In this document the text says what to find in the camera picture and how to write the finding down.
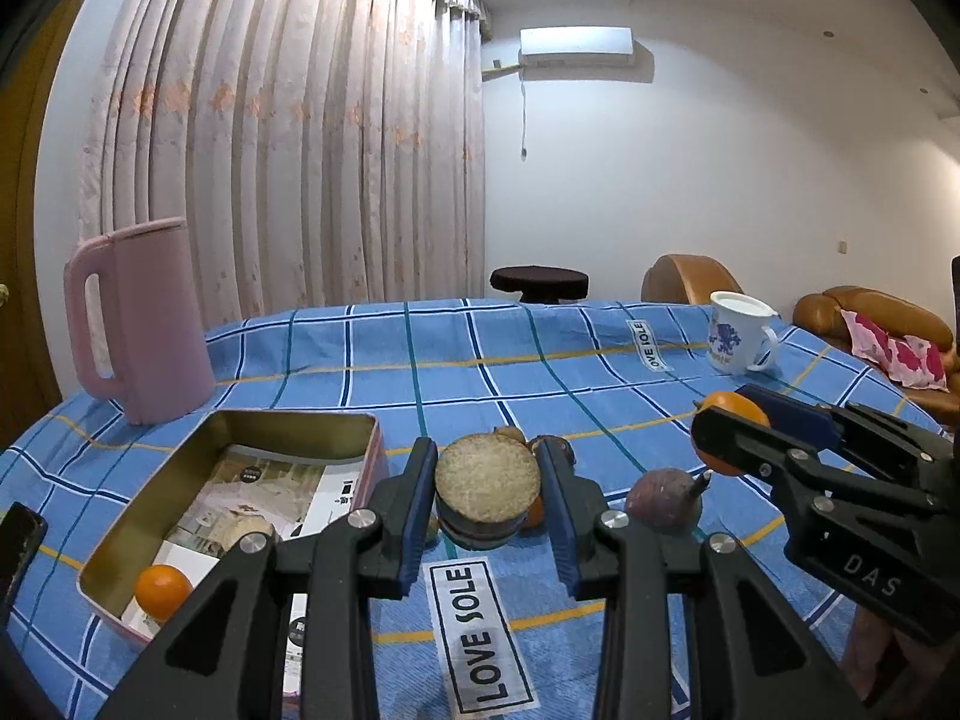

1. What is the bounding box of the gold metal tin box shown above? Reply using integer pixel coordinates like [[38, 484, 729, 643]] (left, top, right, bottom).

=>
[[77, 410, 389, 650]]

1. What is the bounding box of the white air conditioner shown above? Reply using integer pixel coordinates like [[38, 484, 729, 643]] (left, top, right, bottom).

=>
[[517, 26, 635, 67]]

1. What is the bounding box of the purple passion fruit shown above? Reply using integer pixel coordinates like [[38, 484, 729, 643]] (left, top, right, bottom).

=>
[[625, 467, 712, 537]]

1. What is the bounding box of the dark round stool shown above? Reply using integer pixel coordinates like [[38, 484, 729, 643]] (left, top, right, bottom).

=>
[[490, 265, 591, 306]]

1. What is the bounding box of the printed paper liner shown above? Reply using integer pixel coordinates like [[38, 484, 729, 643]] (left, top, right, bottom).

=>
[[120, 444, 372, 646]]

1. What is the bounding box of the black smartphone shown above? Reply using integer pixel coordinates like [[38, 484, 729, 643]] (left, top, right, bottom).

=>
[[0, 502, 48, 620]]

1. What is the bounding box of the brown leather sofa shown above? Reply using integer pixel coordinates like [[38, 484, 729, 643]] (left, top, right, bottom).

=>
[[793, 285, 960, 425]]

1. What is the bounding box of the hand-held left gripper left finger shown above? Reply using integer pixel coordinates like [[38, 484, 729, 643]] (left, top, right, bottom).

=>
[[94, 435, 440, 720]]

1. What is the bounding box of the blue plaid tablecloth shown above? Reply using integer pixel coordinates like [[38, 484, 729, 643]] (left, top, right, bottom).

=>
[[0, 298, 953, 720]]

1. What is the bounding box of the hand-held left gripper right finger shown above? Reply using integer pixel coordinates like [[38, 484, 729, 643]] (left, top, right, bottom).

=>
[[534, 436, 856, 720]]

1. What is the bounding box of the pink floral cushion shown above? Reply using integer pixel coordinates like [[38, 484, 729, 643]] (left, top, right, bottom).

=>
[[840, 309, 948, 391]]

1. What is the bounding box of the white mug with blue print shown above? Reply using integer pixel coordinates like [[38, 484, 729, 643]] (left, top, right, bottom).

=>
[[705, 290, 781, 376]]

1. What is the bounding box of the pink floral curtain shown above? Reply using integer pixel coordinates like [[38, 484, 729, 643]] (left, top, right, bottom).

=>
[[75, 0, 487, 316]]

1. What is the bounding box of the pink electric kettle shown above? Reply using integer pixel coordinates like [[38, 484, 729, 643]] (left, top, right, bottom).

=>
[[64, 216, 217, 427]]

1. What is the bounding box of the brown leather armchair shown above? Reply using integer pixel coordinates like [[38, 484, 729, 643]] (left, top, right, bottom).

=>
[[641, 253, 745, 306]]

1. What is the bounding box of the person's right forearm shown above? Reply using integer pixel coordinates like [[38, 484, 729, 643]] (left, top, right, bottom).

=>
[[844, 600, 960, 720]]

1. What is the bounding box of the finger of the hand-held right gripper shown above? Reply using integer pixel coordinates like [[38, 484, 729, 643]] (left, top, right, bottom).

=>
[[690, 405, 848, 500], [735, 384, 953, 481]]

